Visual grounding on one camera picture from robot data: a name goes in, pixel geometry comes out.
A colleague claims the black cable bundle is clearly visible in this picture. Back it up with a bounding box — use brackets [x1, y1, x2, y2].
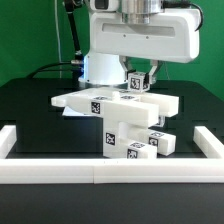
[26, 0, 85, 80]

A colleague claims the white marker sheet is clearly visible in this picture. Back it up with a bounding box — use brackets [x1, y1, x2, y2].
[62, 106, 84, 117]

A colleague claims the white thin cable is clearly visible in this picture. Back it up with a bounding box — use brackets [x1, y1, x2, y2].
[54, 0, 64, 80]

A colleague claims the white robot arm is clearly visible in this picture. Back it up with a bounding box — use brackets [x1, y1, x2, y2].
[80, 0, 204, 85]

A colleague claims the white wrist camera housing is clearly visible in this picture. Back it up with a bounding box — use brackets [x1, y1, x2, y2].
[90, 0, 119, 12]

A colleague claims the white chair seat block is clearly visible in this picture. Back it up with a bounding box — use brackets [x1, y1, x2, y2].
[102, 116, 151, 158]

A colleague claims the white U-shaped border fence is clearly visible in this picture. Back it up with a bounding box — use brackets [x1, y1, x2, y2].
[0, 125, 224, 184]

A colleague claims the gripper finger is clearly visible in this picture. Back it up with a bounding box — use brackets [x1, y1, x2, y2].
[119, 56, 136, 80]
[149, 60, 163, 84]

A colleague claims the white chair back frame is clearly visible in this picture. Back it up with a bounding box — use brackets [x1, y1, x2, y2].
[51, 87, 179, 128]

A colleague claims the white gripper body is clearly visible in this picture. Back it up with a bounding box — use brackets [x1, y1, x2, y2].
[90, 9, 200, 63]

